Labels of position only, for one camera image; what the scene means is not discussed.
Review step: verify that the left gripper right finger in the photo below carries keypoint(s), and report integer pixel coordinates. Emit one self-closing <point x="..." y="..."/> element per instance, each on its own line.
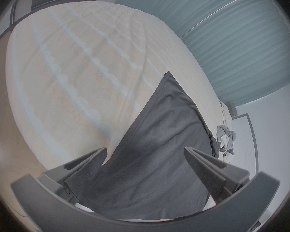
<point x="212" y="175"/>

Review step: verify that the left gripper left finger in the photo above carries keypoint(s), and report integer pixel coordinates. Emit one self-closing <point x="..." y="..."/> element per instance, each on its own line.
<point x="79" y="173"/>

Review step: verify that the grey bedside table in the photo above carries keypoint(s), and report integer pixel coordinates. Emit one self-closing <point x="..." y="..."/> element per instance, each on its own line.
<point x="232" y="109"/>

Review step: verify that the blue-green curtain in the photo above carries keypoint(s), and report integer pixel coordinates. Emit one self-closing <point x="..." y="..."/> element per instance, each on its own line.
<point x="244" y="52"/>
<point x="159" y="3"/>

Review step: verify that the white printed pillow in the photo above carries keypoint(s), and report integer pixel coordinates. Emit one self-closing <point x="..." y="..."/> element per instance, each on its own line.
<point x="225" y="115"/>

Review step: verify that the black T-shirt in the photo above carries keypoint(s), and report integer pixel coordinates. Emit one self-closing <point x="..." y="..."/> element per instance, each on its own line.
<point x="154" y="153"/>

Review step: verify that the bed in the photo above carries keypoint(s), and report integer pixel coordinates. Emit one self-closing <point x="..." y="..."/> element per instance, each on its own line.
<point x="75" y="69"/>

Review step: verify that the pile of clothes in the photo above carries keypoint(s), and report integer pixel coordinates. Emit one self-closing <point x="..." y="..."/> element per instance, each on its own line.
<point x="226" y="139"/>

